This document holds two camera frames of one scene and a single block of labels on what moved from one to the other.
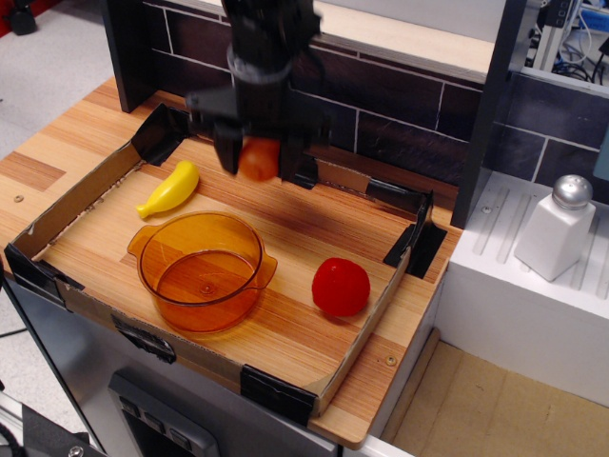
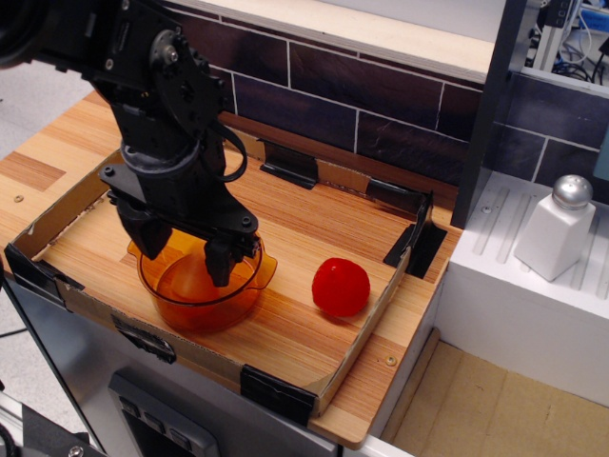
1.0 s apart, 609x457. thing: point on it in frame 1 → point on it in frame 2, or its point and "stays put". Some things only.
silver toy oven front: x=131 y=402 stays put
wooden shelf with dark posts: x=414 y=85 stays put
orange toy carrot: x=259 y=158 → x=189 y=279
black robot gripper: x=262 y=103 → x=184 y=186
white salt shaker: x=556 y=229 stays put
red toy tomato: x=340 y=287 stays put
